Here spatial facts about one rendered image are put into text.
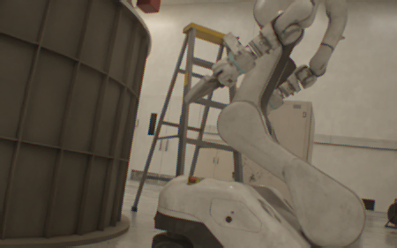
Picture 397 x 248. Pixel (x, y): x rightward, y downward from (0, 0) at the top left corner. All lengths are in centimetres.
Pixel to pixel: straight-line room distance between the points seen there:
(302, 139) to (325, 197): 356
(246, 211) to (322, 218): 24
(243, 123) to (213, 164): 726
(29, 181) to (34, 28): 60
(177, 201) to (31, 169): 69
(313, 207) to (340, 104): 778
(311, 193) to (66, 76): 108
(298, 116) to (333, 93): 426
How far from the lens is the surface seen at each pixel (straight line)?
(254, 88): 121
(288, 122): 466
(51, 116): 152
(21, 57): 148
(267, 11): 126
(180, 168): 226
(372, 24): 955
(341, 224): 106
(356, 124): 872
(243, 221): 95
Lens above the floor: 37
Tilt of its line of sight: 8 degrees up
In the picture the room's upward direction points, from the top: 8 degrees clockwise
